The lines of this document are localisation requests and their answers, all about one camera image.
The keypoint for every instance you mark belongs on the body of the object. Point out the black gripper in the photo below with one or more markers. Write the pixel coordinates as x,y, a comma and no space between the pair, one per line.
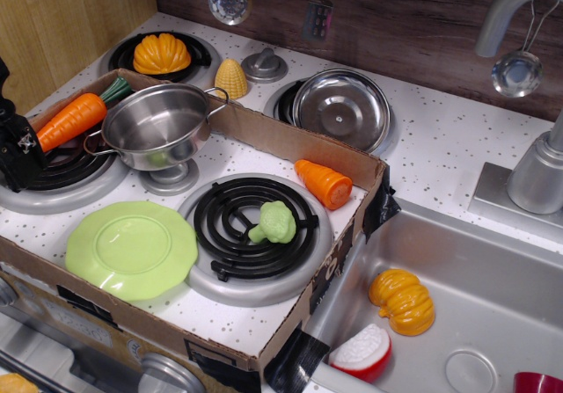
22,158

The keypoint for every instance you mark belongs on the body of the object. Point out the green toy broccoli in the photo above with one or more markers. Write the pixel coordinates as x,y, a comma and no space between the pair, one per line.
277,224

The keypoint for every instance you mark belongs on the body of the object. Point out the small steel pot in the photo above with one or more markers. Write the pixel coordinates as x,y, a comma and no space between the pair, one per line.
160,126

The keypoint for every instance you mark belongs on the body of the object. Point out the steel pot lid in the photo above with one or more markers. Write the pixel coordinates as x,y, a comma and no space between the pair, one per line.
345,105

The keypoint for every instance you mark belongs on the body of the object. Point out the front left black burner coil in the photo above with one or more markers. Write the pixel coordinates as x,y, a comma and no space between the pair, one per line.
70,164

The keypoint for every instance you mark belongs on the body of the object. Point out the black burner coil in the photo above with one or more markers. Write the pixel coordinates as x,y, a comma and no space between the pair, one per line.
121,57
227,211
70,164

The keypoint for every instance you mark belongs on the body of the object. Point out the whole orange toy carrot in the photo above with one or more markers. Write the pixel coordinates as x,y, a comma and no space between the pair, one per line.
82,113

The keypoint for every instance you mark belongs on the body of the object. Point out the cardboard fence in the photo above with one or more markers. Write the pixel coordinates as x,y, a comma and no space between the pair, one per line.
67,335

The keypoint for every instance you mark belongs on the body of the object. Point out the light green plastic plate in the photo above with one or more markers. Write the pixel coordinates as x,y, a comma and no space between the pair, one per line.
133,250

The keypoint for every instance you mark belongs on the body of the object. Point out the rear left black burner coil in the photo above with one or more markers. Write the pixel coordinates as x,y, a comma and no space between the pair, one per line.
121,57

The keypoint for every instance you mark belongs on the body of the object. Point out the silver stove knob centre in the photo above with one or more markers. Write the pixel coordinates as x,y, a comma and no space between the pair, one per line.
171,181

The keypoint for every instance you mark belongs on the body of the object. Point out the silver stove knob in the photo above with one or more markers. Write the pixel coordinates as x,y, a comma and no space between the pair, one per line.
171,181
265,67

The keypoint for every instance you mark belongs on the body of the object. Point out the orange pumpkin half on burner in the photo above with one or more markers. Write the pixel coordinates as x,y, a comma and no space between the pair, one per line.
161,54

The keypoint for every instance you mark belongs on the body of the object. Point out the front right black burner coil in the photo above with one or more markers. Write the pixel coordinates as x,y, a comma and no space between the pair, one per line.
227,211

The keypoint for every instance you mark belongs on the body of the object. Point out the yellow toy at bottom edge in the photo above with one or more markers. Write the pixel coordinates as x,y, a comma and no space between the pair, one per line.
15,383

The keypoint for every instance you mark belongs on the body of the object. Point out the yellow toy corn piece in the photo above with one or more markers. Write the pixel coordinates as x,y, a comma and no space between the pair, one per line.
231,77

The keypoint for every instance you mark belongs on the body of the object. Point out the silver oven front knob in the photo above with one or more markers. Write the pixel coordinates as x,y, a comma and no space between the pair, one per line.
162,374

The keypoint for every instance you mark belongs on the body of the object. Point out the silver stove knob rear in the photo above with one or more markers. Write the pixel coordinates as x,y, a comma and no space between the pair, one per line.
265,67

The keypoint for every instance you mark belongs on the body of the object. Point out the hanging steel skimmer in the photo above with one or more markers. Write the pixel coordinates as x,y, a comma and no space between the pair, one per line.
230,12

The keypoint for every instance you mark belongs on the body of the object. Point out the orange carrot half piece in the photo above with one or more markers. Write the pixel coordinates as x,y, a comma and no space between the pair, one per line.
330,187

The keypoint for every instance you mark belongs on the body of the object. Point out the red white toy radish slice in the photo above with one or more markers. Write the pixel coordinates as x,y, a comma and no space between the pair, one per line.
365,356

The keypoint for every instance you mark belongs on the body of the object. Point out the orange pumpkin half in sink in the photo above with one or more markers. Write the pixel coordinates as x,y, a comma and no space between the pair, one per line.
404,300

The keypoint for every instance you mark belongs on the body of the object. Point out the steel sink basin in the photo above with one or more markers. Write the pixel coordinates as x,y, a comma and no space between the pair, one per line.
498,307

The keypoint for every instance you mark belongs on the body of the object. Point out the hanging steel ladle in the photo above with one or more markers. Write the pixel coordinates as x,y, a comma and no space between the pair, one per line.
518,73

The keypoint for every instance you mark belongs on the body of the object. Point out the silver faucet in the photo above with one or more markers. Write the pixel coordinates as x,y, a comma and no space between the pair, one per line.
530,196

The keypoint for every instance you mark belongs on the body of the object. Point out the red cup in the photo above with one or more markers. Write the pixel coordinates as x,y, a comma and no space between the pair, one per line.
530,382

